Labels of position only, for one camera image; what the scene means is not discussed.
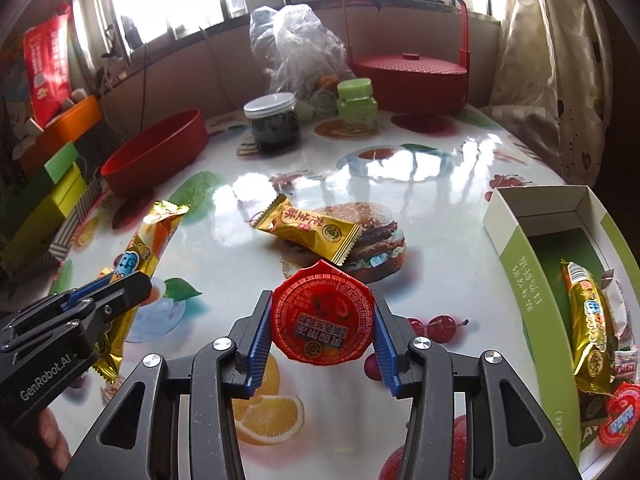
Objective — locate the clear plastic bag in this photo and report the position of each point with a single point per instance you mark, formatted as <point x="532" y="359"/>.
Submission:
<point x="295" y="45"/>

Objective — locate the person's left hand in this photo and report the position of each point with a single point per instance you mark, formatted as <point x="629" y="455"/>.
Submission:
<point x="52" y="440"/>

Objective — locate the orange box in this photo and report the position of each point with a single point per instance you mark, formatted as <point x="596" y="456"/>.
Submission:
<point x="65" y="125"/>

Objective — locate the red printed bag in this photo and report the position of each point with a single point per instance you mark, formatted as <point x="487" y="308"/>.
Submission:
<point x="47" y="60"/>

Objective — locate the long gold snack bar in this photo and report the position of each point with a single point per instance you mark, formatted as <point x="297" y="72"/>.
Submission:
<point x="150" y="240"/>
<point x="590" y="320"/>

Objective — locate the red lid jelly cup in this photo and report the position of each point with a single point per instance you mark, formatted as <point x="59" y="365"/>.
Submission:
<point x="620" y="412"/>
<point x="320" y="315"/>

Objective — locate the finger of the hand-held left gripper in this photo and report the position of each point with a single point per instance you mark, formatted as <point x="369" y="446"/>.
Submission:
<point x="122" y="295"/>
<point x="95" y="287"/>

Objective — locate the dark jar with white lid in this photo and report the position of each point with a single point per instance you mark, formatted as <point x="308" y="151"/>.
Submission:
<point x="272" y="127"/>

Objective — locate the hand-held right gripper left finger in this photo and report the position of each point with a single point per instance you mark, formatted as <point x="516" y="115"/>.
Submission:
<point x="260" y="350"/>

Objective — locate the dark green box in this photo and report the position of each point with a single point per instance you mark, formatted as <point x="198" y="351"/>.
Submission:
<point x="57" y="165"/>

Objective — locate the window with metal bars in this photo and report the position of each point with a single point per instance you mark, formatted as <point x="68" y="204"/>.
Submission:
<point x="150" y="0"/>

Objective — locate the black and white striped box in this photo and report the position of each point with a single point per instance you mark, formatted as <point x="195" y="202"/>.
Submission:
<point x="75" y="225"/>

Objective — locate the green and white cardboard box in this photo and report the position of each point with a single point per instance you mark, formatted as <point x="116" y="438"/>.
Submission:
<point x="520" y="270"/>

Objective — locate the yellow-green box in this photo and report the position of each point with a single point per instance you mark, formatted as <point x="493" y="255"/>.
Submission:
<point x="55" y="200"/>

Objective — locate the small green jar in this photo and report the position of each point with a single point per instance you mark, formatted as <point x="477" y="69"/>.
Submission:
<point x="356" y="105"/>

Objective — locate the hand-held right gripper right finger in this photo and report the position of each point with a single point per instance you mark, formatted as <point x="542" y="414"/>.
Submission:
<point x="387" y="355"/>

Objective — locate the cream patterned curtain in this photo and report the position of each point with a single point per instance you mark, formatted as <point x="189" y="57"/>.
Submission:
<point x="550" y="60"/>

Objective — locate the red oval bowl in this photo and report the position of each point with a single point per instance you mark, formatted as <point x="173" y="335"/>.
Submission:
<point x="160" y="155"/>

